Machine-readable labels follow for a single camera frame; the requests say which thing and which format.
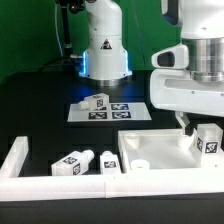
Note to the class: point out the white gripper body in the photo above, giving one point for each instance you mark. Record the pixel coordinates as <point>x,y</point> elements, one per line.
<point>175,90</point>

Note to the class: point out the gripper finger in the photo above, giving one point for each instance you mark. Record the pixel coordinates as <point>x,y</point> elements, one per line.
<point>184,123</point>

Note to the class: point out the white square tabletop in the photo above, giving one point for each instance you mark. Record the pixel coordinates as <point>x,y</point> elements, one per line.
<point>158,149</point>

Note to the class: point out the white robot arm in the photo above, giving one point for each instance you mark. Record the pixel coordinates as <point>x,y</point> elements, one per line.
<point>202,31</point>

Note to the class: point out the white marker sheet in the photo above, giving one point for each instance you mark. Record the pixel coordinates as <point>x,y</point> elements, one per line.
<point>113,112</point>

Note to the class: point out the white U-shaped fence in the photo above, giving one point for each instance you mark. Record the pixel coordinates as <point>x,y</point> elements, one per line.
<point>139,182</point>

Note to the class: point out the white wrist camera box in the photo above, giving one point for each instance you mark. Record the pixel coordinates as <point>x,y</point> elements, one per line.
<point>176,57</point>

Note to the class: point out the black camera stand pole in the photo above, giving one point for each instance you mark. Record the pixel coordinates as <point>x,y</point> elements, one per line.
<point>65,6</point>

